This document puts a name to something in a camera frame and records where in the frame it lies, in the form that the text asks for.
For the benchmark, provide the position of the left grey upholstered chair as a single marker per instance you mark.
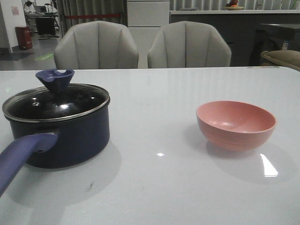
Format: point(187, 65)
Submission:
point(97, 45)

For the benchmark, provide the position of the white drawer cabinet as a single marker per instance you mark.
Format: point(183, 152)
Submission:
point(144, 18)

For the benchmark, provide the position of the pink bowl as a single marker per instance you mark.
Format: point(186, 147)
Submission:
point(236, 126)

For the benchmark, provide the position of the red trash bin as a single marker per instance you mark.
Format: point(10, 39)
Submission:
point(23, 37)

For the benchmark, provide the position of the grey curtain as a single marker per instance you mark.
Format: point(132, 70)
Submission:
point(90, 7)

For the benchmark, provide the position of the dark blue saucepan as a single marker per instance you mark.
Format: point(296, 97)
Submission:
point(53, 145)

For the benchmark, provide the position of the black office desk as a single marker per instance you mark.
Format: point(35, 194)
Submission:
point(41, 26)

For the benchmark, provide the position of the red barrier belt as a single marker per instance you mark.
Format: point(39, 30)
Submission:
point(118, 15)

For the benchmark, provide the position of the glass lid with blue knob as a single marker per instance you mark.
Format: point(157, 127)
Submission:
point(58, 99)

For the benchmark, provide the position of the fruit plate on counter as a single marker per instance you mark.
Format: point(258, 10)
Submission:
point(233, 5)

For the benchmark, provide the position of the black side table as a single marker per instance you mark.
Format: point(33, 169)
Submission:
point(271, 37)

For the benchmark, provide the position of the dark grey counter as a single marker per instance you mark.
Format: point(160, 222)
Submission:
point(238, 27)

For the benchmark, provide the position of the beige cushion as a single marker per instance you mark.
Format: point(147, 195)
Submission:
point(282, 58)

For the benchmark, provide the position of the right grey upholstered chair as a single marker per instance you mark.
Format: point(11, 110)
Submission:
point(188, 44)

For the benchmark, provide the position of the grey upholstered chair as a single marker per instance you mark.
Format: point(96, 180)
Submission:
point(188, 44)
point(97, 45)

